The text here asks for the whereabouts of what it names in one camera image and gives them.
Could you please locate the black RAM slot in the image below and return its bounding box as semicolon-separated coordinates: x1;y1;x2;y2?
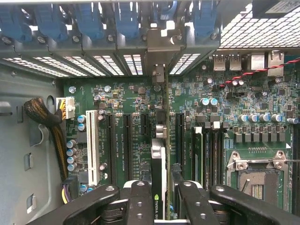
203;121;212;188
220;126;226;188
211;121;221;188
292;126;300;211

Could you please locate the CPU socket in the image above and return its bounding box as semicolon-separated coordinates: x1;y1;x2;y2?
225;150;291;211

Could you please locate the black power connector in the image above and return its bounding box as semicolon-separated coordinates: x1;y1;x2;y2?
61;175;79;204

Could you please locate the white PCI expansion slot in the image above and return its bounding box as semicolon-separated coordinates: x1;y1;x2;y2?
85;110;100;186

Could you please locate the short black expansion slot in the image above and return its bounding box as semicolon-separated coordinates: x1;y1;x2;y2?
140;113;152;135

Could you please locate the green motherboard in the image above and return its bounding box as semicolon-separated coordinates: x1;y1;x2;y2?
56;53;300;225

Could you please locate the white power connector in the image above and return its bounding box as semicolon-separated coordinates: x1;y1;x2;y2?
55;96;76;120

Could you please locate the open PC case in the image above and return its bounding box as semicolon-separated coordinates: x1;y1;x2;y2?
0;0;300;225

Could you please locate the metal USB port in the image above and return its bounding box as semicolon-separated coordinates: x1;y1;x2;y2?
213;54;227;71
229;54;242;71

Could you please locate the metal rear port block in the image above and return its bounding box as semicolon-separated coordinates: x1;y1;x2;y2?
250;52;267;70

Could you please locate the metal ethernet port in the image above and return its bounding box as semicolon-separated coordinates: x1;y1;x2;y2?
267;50;285;77

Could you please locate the braided power wire bundle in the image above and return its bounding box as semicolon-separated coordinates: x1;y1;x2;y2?
23;97;70;181

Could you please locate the red black twisted wire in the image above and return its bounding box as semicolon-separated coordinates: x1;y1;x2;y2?
219;58;300;87

